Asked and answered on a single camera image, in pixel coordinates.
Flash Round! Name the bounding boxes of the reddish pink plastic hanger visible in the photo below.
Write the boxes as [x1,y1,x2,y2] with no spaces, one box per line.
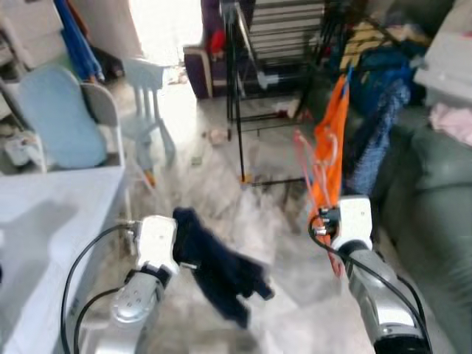
[294,129,344,278]

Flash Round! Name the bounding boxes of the dark blue garment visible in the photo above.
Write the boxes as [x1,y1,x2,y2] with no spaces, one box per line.
[172,206,276,331]

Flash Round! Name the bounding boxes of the orange shirt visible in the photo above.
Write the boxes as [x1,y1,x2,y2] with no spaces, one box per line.
[308,70,352,223]

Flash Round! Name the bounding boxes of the blue checked shirt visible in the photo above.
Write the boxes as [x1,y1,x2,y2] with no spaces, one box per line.
[347,77,413,197]

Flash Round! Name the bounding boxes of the green leather sofa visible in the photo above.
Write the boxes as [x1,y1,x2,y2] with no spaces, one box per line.
[295,0,472,354]

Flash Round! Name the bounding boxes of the brown plush toy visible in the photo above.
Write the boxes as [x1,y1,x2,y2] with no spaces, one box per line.
[206,129,230,145]

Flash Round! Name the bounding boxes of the pink cloth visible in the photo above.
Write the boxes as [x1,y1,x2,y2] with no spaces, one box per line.
[430,102,472,145]

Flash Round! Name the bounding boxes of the blue fabric bag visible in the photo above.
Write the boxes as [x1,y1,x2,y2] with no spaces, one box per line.
[350,48,418,112]

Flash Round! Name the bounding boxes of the yellow striped cloth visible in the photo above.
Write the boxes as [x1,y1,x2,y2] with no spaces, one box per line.
[343,22,414,72]

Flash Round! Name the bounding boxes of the black metal drying rack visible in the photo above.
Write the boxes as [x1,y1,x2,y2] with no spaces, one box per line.
[221,0,414,186]

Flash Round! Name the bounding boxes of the white box appliance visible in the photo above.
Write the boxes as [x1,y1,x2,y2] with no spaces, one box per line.
[413,29,472,105]

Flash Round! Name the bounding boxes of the purple armchair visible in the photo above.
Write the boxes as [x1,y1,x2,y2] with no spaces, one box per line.
[183,0,245,101]

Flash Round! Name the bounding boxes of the light blue child chair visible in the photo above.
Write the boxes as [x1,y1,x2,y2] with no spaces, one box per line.
[122,58,177,167]

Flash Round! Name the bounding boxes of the blue folded umbrella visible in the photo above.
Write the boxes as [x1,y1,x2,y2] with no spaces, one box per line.
[53,0,105,83]

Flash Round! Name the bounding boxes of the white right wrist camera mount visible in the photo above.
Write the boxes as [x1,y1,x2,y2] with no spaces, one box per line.
[332,195,374,252]

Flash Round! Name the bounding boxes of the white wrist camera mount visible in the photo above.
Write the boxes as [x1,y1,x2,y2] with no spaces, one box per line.
[332,195,374,252]
[136,215,180,278]

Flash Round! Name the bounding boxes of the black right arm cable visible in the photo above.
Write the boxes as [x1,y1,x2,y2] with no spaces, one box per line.
[308,212,429,334]

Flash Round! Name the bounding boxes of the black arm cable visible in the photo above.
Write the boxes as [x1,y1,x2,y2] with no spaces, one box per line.
[60,223,142,354]
[308,212,429,334]

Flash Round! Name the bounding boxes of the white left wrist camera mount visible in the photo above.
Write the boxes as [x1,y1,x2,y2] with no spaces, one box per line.
[136,215,180,278]

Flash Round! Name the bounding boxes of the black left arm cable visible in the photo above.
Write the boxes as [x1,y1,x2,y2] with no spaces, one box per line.
[60,223,142,354]

